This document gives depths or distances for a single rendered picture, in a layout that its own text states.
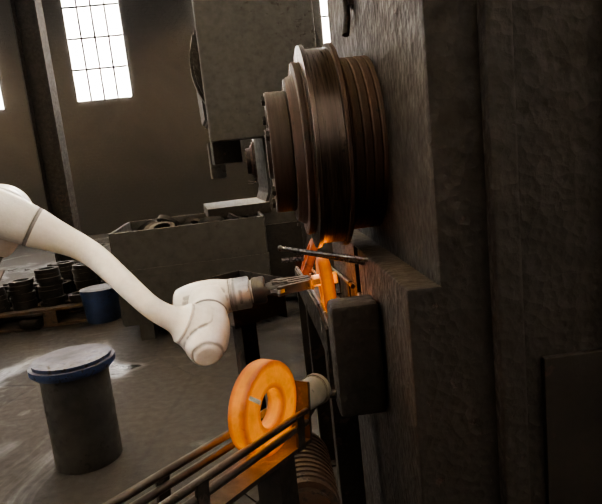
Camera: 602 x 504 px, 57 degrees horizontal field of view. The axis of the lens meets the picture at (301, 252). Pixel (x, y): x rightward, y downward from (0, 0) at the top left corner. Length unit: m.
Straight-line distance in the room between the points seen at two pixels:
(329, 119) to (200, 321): 0.57
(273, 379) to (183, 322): 0.48
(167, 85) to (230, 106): 7.68
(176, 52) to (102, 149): 2.38
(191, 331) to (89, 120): 10.58
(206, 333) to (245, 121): 2.73
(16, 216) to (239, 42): 2.78
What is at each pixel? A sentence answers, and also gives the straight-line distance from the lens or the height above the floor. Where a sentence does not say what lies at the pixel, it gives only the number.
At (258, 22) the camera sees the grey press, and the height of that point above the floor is 2.02.
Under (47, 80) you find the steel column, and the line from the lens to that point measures 8.24.
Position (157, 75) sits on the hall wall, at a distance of 11.62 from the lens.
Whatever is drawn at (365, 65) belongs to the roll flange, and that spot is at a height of 1.28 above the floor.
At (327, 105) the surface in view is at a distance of 1.14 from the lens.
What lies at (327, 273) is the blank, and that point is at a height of 0.79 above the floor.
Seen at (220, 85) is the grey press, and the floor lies 1.63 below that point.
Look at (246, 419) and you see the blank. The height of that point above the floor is 0.72.
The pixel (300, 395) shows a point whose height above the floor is 0.69.
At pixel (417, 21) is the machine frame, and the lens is 0.94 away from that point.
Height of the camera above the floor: 1.10
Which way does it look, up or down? 10 degrees down
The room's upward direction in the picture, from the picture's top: 6 degrees counter-clockwise
